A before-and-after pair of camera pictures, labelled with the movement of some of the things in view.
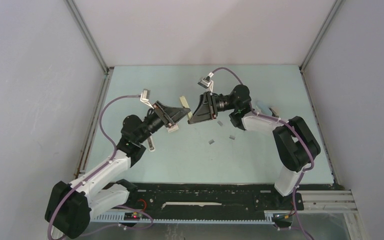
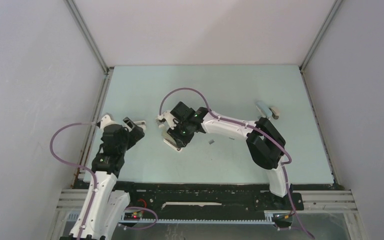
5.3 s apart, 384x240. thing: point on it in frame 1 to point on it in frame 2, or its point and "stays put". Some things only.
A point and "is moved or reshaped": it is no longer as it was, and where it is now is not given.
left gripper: [171, 115] to [135, 135]
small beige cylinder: [274, 111] stays put
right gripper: [206, 110] to [181, 142]
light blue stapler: [262, 108] stays put
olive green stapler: [185, 104] is moved or reshaped
